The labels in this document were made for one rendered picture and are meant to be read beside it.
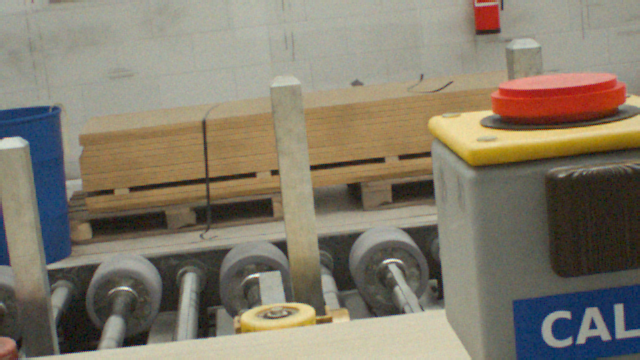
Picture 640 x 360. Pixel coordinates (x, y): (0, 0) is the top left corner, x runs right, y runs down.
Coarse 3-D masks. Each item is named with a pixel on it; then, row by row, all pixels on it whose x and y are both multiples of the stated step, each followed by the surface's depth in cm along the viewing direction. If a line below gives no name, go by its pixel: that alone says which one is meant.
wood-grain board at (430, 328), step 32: (352, 320) 132; (384, 320) 131; (416, 320) 130; (96, 352) 130; (128, 352) 129; (160, 352) 128; (192, 352) 127; (224, 352) 126; (256, 352) 125; (288, 352) 124; (320, 352) 123; (352, 352) 122; (384, 352) 121; (416, 352) 120; (448, 352) 118
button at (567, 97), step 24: (504, 96) 37; (528, 96) 37; (552, 96) 36; (576, 96) 36; (600, 96) 36; (624, 96) 37; (504, 120) 38; (528, 120) 37; (552, 120) 36; (576, 120) 36
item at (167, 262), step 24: (264, 240) 203; (336, 240) 202; (72, 264) 200; (96, 264) 200; (168, 264) 201; (216, 264) 201; (336, 264) 203; (432, 264) 204; (168, 288) 201; (216, 288) 202; (72, 312) 201; (384, 312) 200; (72, 336) 201; (96, 336) 202; (144, 336) 201
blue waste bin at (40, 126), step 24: (0, 120) 567; (24, 120) 571; (48, 120) 582; (48, 144) 582; (48, 168) 583; (48, 192) 584; (0, 216) 577; (48, 216) 585; (0, 240) 580; (48, 240) 587; (0, 264) 583; (48, 264) 589
